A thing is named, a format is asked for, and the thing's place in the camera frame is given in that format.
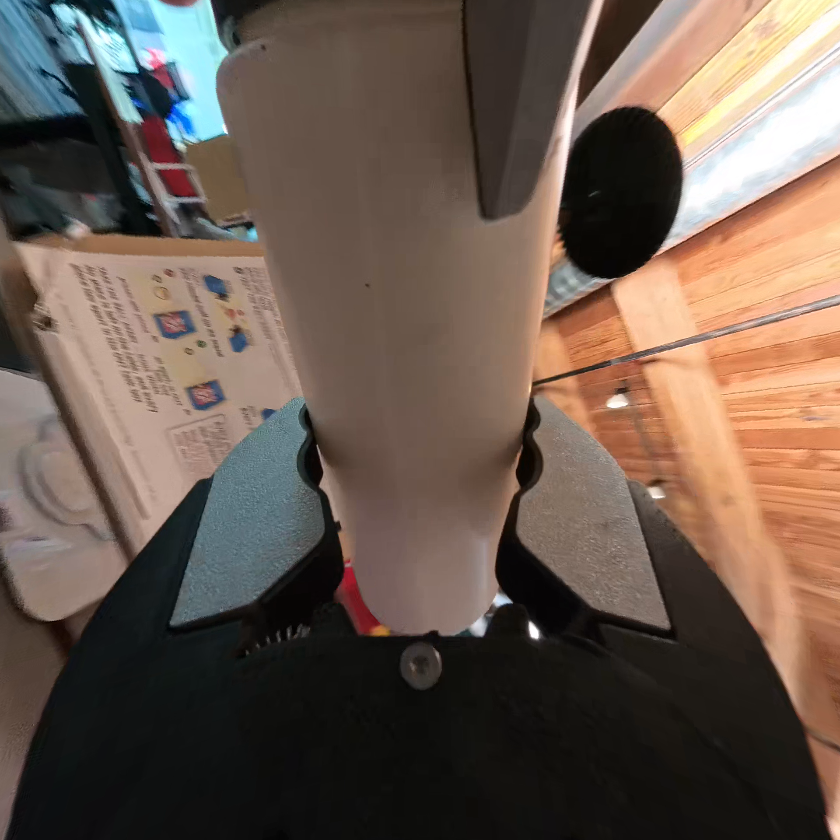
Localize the cardboard box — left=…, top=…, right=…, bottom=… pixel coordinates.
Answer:
left=185, top=134, right=253, bottom=224

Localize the white bottle with black cap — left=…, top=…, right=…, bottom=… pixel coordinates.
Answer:
left=215, top=0, right=595, bottom=636

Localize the printed instruction sheet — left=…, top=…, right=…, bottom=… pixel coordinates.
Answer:
left=16, top=243, right=309, bottom=549
left=0, top=233, right=263, bottom=623

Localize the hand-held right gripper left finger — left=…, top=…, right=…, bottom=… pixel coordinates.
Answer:
left=167, top=397, right=345, bottom=634

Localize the black hanging cable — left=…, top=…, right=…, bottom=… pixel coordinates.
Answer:
left=532, top=295, right=840, bottom=389

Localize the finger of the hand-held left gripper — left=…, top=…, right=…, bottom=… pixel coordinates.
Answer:
left=461, top=0, right=595, bottom=221

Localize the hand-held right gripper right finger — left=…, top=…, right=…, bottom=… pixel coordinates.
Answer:
left=495, top=397, right=672, bottom=637

